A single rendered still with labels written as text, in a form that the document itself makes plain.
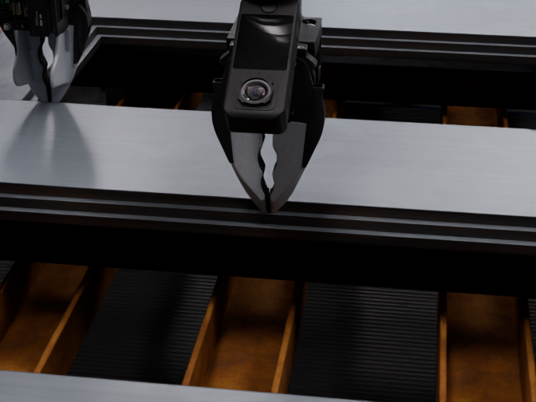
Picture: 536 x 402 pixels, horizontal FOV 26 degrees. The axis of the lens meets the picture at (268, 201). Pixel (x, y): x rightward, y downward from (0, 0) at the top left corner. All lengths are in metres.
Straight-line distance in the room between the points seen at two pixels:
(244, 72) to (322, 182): 0.20
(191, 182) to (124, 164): 0.07
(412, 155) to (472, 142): 0.07
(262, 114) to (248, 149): 0.12
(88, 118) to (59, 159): 0.09
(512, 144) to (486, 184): 0.09
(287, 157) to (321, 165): 0.11
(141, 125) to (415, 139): 0.26
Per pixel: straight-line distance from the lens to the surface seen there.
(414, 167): 1.05
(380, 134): 1.11
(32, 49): 1.18
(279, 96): 0.83
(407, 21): 1.42
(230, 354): 1.08
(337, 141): 1.09
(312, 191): 1.00
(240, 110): 0.83
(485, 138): 1.12
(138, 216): 1.01
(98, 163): 1.06
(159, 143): 1.09
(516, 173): 1.05
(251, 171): 0.95
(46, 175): 1.04
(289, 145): 0.93
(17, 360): 1.09
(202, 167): 1.04
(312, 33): 0.94
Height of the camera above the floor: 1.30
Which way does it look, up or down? 28 degrees down
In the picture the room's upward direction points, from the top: straight up
